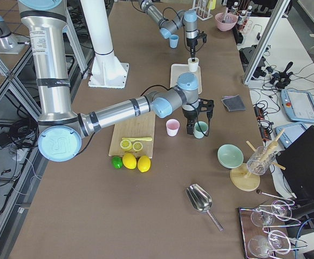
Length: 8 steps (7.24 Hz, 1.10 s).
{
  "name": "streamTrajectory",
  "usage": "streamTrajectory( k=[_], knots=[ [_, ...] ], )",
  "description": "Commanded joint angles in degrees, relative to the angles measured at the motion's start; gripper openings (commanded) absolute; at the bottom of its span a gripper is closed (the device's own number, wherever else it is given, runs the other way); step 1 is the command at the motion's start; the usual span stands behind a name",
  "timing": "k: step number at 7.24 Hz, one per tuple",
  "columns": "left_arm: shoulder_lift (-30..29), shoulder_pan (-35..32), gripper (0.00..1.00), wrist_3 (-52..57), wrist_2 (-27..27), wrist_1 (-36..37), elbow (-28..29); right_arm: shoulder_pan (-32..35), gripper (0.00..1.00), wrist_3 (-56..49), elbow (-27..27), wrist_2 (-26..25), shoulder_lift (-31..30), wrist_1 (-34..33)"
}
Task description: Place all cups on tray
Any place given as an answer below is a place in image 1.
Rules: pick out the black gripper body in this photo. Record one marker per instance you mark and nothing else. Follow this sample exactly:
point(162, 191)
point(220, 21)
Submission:
point(190, 115)
point(191, 43)

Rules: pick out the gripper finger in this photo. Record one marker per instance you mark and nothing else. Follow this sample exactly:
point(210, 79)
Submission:
point(191, 53)
point(190, 127)
point(209, 120)

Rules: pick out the cream white cup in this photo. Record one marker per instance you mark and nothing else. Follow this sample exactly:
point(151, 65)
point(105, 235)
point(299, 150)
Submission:
point(193, 64)

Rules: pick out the pink cup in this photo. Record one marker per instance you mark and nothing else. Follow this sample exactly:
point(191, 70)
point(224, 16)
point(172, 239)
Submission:
point(172, 127)

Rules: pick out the beige rabbit tray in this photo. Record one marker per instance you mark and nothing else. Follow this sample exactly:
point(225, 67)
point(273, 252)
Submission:
point(179, 73)

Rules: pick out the wine glass rack tray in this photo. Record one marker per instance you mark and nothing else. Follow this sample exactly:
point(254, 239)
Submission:
point(264, 233)

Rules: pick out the green cup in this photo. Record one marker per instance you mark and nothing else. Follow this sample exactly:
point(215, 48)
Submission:
point(200, 129)

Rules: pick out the blue cup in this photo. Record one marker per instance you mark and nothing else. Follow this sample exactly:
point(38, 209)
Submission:
point(173, 41)

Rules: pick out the grey cloth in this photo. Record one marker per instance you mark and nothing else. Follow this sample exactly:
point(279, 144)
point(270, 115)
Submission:
point(233, 104)

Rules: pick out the pink bowl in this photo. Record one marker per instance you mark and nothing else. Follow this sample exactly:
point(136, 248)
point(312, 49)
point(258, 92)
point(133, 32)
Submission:
point(225, 24)

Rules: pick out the green bowl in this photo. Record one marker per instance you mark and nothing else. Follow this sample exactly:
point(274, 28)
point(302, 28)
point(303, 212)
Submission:
point(230, 156)

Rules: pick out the wooden cutting board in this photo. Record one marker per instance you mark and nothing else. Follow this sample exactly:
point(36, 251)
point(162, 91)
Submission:
point(138, 127)

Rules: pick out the yellow plastic knife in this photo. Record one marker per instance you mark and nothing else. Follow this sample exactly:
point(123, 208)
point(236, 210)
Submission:
point(139, 139)

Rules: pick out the upper lemon slice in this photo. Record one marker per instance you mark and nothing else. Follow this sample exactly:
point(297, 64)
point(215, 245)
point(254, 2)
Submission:
point(137, 146)

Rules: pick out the lemon slice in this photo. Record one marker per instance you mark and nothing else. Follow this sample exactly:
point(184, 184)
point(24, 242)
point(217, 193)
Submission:
point(126, 145)
point(137, 146)

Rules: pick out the whole lemon outer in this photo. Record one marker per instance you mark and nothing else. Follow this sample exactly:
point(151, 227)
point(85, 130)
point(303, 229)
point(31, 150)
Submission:
point(144, 164)

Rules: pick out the lower lemon slice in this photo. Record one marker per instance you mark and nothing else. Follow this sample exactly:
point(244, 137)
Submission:
point(126, 145)

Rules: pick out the clear glass cup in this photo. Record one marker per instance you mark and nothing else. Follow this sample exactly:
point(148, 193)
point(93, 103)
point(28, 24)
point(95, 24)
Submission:
point(260, 160)

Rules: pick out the whole lemon near lime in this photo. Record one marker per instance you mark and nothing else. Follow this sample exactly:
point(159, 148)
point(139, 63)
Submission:
point(129, 161)

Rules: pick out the wooden cup rack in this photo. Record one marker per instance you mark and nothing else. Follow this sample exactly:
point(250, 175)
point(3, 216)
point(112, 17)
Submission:
point(247, 176)

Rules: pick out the metal scoop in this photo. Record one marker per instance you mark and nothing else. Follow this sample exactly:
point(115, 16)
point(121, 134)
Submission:
point(202, 202)

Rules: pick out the green lime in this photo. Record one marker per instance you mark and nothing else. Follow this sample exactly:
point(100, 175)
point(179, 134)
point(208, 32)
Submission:
point(117, 162)

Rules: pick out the teach pendant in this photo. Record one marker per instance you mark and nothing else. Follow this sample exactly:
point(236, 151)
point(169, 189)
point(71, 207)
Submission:
point(298, 105)

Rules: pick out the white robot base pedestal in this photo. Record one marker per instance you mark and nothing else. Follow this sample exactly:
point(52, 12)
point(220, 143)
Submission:
point(107, 71)

